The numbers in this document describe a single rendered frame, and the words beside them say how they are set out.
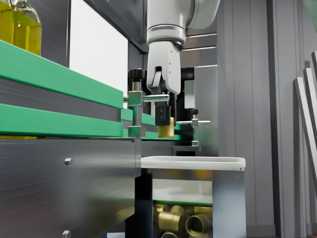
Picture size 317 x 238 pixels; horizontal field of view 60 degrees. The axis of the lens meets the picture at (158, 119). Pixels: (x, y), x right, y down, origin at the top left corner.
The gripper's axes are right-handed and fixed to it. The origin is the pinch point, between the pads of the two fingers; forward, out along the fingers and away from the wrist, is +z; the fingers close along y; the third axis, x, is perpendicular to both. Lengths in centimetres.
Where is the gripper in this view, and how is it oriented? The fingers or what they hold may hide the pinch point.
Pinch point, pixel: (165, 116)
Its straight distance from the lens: 58.7
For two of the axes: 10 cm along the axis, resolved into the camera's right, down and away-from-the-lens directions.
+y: -3.3, -0.7, -9.4
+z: -0.1, 10.0, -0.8
